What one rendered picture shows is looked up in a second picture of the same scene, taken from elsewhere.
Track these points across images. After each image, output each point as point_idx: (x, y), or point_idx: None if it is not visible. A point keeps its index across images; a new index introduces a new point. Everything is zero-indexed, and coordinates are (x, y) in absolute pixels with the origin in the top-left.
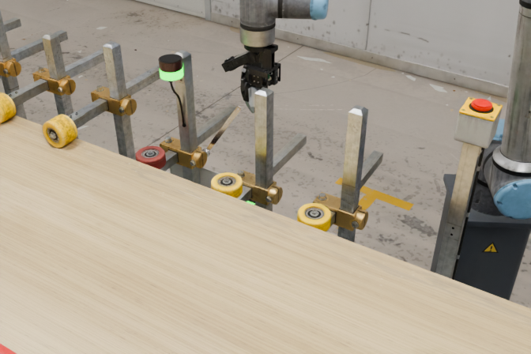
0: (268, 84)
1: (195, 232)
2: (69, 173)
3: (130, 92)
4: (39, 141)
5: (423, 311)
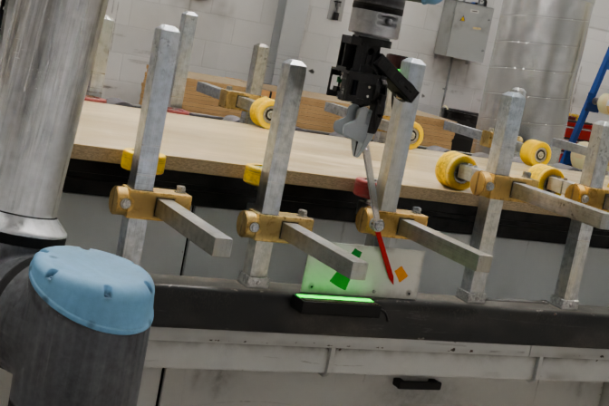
0: (333, 89)
1: (206, 149)
2: None
3: (526, 197)
4: (469, 188)
5: None
